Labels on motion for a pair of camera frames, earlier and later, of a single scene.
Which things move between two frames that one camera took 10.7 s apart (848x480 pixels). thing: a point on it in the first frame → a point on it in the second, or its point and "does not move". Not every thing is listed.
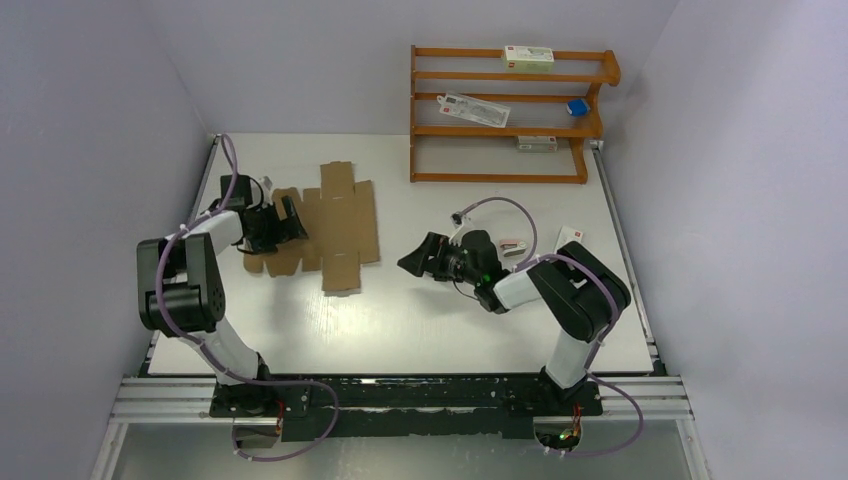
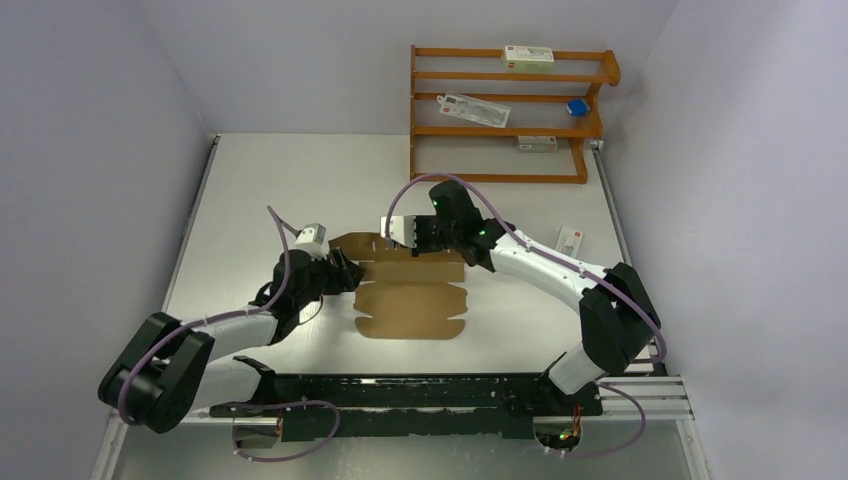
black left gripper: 286,230 → 345,276
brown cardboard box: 339,220 → 406,296
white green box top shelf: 528,59 does not move
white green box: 566,235 does not move
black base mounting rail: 401,407 does not move
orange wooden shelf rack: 505,115 does not move
